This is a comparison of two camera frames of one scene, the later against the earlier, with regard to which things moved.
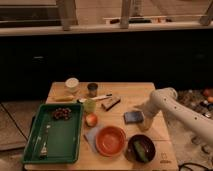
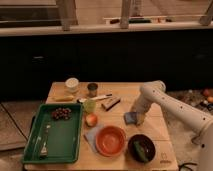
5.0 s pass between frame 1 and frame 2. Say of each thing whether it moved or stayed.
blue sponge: stayed
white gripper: moved
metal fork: stayed
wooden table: stayed
